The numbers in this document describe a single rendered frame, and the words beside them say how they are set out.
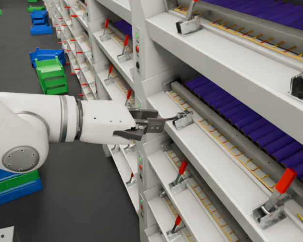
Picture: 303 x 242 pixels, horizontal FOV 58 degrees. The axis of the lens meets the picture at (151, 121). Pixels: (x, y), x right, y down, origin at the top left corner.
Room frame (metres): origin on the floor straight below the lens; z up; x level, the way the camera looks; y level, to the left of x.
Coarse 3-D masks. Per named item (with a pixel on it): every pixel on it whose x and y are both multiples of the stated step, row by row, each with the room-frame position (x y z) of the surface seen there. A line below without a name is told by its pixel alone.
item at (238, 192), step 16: (144, 80) 0.64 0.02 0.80; (160, 80) 0.66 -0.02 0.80; (176, 80) 0.65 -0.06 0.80; (160, 96) 0.64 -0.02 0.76; (160, 112) 0.56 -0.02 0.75; (176, 112) 0.55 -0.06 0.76; (192, 128) 0.48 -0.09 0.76; (208, 128) 0.47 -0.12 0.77; (192, 144) 0.44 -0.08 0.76; (208, 144) 0.43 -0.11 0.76; (224, 144) 0.42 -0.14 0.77; (192, 160) 0.42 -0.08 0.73; (208, 160) 0.39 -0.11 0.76; (224, 160) 0.38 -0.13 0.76; (208, 176) 0.36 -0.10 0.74; (224, 176) 0.34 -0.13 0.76; (240, 176) 0.34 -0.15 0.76; (224, 192) 0.31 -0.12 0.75; (240, 192) 0.31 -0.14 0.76; (256, 192) 0.30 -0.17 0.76; (272, 192) 0.30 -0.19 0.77; (240, 208) 0.28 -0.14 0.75; (288, 208) 0.27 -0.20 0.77; (240, 224) 0.28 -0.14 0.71; (256, 224) 0.25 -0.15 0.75; (288, 224) 0.24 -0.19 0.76; (256, 240) 0.24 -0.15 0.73; (272, 240) 0.22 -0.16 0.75; (288, 240) 0.22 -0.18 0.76
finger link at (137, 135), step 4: (116, 132) 0.40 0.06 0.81; (120, 132) 0.40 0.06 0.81; (124, 132) 0.40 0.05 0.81; (128, 132) 0.40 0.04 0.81; (132, 132) 0.41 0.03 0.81; (136, 132) 0.41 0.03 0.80; (140, 132) 0.41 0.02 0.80; (124, 136) 0.40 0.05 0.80; (128, 136) 0.40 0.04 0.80; (132, 136) 0.40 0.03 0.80; (136, 136) 0.40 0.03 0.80; (140, 136) 0.40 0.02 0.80; (140, 140) 0.40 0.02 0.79
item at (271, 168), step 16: (176, 96) 0.60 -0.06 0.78; (192, 96) 0.57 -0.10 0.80; (208, 112) 0.49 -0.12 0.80; (224, 128) 0.43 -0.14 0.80; (240, 144) 0.39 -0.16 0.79; (240, 160) 0.36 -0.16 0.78; (256, 160) 0.35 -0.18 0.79; (272, 160) 0.34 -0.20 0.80; (256, 176) 0.32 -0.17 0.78; (272, 176) 0.32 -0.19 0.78; (288, 192) 0.29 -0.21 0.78
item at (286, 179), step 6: (288, 168) 0.27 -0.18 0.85; (288, 174) 0.26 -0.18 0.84; (294, 174) 0.26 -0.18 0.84; (282, 180) 0.26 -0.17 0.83; (288, 180) 0.26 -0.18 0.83; (276, 186) 0.26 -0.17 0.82; (282, 186) 0.26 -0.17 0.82; (288, 186) 0.26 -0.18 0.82; (276, 192) 0.26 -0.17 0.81; (282, 192) 0.25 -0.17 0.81; (270, 198) 0.26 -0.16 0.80; (276, 198) 0.26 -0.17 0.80; (270, 204) 0.26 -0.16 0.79; (270, 210) 0.25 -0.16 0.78
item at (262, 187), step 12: (168, 96) 0.63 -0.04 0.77; (180, 108) 0.56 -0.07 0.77; (192, 120) 0.51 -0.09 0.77; (204, 132) 0.46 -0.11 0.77; (216, 144) 0.42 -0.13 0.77; (228, 156) 0.38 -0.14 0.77; (240, 168) 0.35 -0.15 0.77; (252, 180) 0.32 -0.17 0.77; (264, 192) 0.30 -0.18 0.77; (288, 216) 0.25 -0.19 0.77; (300, 228) 0.23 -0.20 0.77
